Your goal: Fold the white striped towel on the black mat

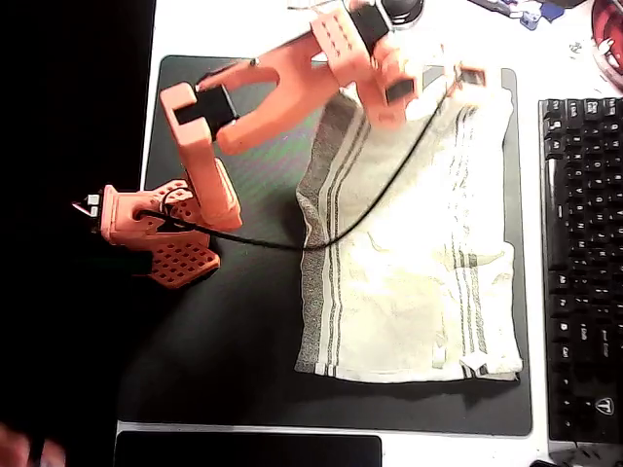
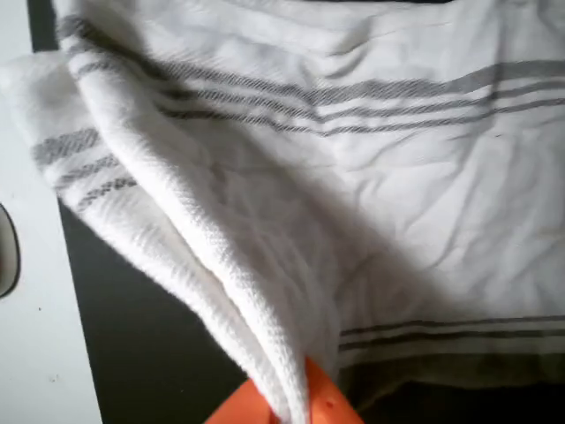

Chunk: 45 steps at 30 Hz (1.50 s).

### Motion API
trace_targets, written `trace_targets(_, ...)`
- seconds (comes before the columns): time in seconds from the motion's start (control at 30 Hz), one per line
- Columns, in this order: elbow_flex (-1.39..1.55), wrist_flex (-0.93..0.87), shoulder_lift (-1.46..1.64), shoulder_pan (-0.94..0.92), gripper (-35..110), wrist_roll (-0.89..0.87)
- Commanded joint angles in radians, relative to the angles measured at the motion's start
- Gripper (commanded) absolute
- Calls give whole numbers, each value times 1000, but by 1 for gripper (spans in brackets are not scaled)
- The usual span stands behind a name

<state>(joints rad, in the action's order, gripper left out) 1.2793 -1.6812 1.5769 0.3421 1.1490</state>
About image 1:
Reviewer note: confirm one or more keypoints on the blue white small toy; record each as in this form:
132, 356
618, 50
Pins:
529, 19

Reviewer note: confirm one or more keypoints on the person's hand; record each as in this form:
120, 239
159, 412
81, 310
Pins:
19, 450

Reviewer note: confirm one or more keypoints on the black flat pad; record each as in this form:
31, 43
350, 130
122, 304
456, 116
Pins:
243, 450

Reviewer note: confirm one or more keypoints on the small grey twisted clip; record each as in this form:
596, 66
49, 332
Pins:
576, 47

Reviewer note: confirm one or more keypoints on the black keyboard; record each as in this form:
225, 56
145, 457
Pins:
584, 272

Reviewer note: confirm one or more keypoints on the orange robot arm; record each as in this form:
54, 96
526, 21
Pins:
292, 73

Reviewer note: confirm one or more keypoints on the small black object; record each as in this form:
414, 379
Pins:
545, 463

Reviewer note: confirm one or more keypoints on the orange camera mount with board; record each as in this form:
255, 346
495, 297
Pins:
472, 77

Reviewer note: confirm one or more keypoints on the dark blue flat object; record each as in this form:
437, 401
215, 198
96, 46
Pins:
560, 7

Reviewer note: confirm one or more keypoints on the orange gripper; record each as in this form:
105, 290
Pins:
389, 115

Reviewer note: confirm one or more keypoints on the black round object clear base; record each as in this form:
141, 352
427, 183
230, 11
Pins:
406, 10

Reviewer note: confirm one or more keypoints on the black desk mat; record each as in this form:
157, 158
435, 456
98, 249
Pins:
219, 340

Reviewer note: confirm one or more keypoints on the red bowl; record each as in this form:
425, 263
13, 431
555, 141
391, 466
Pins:
608, 34

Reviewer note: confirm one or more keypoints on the white striped towel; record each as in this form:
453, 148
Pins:
404, 272

